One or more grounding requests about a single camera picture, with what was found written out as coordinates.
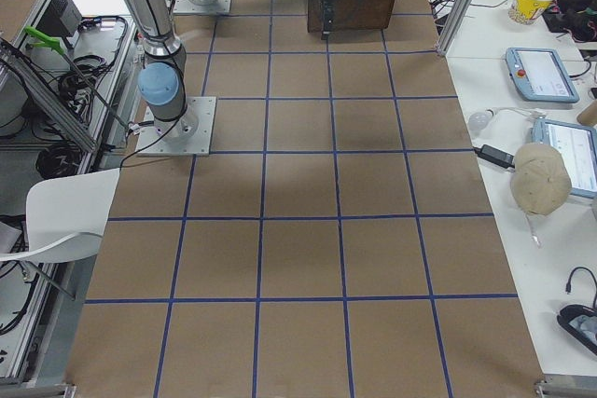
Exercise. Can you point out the white light bulb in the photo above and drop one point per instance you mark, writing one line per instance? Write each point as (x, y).
(480, 120)

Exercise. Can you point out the yellow popcorn bucket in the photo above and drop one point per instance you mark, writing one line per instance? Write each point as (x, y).
(527, 11)

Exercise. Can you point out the black power adapter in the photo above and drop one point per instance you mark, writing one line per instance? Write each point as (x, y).
(495, 156)

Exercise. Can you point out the blue teach pendant upper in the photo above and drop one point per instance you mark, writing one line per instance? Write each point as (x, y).
(538, 75)

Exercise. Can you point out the blue teach pendant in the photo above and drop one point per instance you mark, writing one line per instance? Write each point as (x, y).
(538, 75)
(577, 145)

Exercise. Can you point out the black control box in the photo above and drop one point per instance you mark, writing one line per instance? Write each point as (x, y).
(60, 19)

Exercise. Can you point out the green clamp tool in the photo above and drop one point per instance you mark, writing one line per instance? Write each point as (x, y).
(40, 40)

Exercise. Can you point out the beige baseball cap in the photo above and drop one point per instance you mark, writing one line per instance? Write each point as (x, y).
(540, 183)

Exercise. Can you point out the cardboard tube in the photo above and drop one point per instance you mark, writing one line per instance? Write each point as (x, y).
(588, 117)

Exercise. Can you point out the blue teach pendant lower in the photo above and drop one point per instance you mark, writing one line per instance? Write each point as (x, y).
(577, 145)

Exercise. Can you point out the white plastic chair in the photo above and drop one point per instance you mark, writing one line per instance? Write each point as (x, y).
(66, 217)

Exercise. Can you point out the black case with cloth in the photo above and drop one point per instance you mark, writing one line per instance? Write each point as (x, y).
(580, 322)

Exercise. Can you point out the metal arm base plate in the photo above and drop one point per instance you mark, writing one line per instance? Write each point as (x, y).
(192, 134)

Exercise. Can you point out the aluminium frame rail left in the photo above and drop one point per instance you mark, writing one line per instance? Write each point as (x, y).
(49, 102)

